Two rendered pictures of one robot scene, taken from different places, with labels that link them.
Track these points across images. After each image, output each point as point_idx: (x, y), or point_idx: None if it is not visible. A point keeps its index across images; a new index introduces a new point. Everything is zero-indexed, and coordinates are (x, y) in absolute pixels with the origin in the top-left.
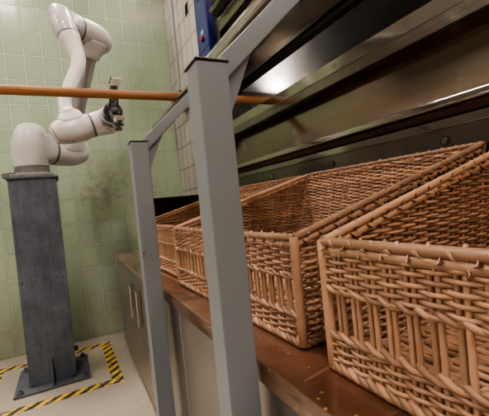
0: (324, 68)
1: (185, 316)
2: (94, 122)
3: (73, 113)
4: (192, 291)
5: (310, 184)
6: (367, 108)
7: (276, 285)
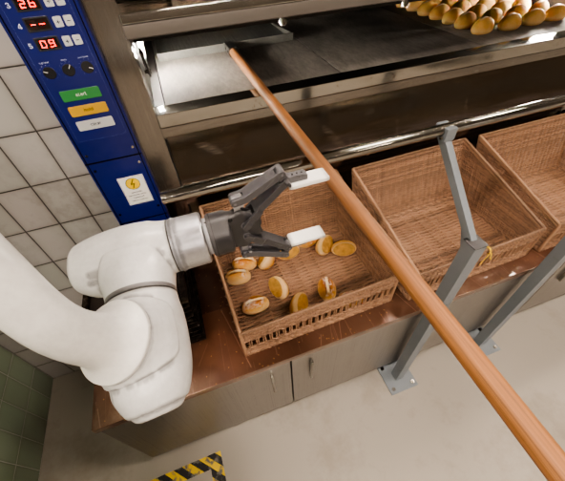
0: (382, 75)
1: (463, 297)
2: (176, 285)
3: (161, 317)
4: (435, 290)
5: (360, 176)
6: (410, 115)
7: (440, 249)
